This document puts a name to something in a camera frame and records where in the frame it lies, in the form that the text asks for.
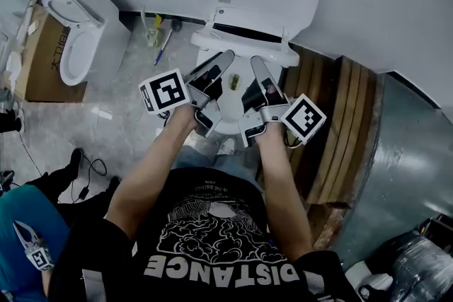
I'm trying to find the person's blue jeans legs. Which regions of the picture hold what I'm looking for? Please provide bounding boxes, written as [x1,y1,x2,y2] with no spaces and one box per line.
[171,146,265,192]

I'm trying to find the white yellow plumbing fitting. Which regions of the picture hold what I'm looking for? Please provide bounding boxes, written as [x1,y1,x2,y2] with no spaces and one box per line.
[140,5,164,47]

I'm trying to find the thin black cable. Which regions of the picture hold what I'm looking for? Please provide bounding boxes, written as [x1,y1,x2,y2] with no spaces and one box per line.
[69,156,108,204]

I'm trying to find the brown cardboard box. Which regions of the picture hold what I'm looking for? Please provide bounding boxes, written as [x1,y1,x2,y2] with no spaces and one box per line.
[13,0,88,103]

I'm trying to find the clear plastic wrapped bundle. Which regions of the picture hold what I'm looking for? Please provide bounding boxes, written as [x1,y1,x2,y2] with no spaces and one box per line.
[387,233,453,302]

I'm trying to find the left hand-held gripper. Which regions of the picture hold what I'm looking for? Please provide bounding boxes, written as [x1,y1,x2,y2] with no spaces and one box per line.
[138,49,236,138]

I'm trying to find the person's left forearm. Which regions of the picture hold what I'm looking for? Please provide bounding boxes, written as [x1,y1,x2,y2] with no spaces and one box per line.
[105,104,199,241]

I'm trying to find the person's white shoe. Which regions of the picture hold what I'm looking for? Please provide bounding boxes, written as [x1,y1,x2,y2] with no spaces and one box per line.
[215,136,238,156]

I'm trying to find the white toilet bowl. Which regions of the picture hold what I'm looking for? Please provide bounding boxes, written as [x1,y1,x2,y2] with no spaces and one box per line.
[190,6,301,137]

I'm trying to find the white plastic container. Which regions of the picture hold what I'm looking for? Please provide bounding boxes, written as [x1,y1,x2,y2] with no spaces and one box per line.
[345,260,394,302]

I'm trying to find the grey metal curved panel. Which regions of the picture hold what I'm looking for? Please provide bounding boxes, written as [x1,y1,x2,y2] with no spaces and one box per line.
[331,71,453,272]

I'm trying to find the blue white pen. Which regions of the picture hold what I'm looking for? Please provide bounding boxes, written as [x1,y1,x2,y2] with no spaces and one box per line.
[153,28,174,66]

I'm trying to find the person's black printed t-shirt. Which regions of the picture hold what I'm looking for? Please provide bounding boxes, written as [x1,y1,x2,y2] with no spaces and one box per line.
[47,167,358,302]

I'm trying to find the white toilet with lid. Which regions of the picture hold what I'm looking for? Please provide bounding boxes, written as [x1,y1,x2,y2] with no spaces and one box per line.
[195,48,285,137]

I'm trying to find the person's right forearm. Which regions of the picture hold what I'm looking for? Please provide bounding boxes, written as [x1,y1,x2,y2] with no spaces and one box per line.
[254,123,314,261]

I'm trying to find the white square toilet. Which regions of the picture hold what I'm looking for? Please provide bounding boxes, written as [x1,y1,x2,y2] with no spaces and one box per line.
[41,0,132,87]

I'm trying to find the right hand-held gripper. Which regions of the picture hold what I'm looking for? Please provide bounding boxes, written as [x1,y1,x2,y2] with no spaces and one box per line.
[239,55,327,149]

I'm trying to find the wooden slatted platform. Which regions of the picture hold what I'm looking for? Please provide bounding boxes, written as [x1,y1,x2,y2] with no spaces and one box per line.
[282,45,386,252]

